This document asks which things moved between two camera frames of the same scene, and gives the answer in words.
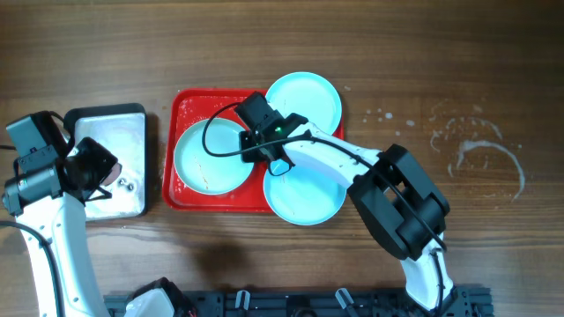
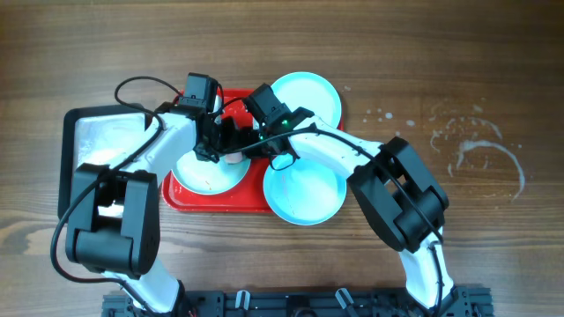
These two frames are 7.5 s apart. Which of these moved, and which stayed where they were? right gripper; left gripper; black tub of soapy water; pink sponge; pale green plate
Moved: left gripper; pink sponge
Stayed: black tub of soapy water; right gripper; pale green plate
